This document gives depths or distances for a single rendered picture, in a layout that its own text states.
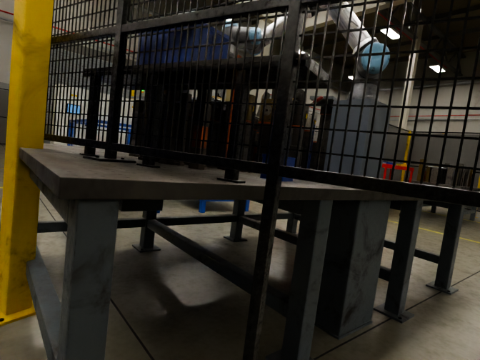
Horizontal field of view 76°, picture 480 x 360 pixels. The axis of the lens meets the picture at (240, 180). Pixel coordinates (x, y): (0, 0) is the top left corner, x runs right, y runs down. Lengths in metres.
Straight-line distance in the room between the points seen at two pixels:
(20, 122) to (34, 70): 0.21
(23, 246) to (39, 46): 0.80
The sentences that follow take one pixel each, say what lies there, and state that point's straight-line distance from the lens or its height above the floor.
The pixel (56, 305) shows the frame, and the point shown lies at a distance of 1.21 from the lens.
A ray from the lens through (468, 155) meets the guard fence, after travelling 9.25.
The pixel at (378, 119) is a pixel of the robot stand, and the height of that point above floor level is 1.02.
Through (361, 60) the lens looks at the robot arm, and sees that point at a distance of 1.53.
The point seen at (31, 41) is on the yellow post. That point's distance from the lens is 1.52.
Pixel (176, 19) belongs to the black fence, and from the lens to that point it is 1.03.
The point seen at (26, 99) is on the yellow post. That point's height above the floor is 0.89.
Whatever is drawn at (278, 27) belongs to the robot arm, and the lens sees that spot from 1.74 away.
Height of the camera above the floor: 0.78
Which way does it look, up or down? 5 degrees down
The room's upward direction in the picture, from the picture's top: 7 degrees clockwise
